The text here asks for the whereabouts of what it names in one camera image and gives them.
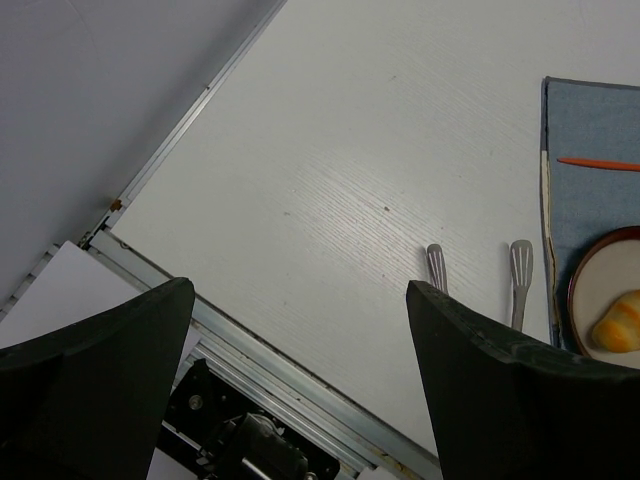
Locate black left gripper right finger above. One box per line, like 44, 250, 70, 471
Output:
406, 281, 639, 479

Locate round red-rimmed plate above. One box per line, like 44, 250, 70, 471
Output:
567, 226, 639, 369

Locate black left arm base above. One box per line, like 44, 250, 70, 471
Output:
157, 359, 341, 479

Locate aluminium table edge rail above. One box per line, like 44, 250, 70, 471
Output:
90, 230, 441, 479

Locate metal tongs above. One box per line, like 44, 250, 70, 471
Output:
424, 239, 534, 331

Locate aluminium left side rail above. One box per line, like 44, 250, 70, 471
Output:
77, 1, 284, 249

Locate blue-grey cloth placemat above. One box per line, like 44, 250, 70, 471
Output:
540, 77, 639, 353

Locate striped bread roll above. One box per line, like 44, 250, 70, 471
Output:
592, 290, 639, 353

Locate orange plastic fork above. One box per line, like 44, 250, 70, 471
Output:
557, 157, 640, 172

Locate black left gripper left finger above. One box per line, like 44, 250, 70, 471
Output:
1, 278, 195, 479

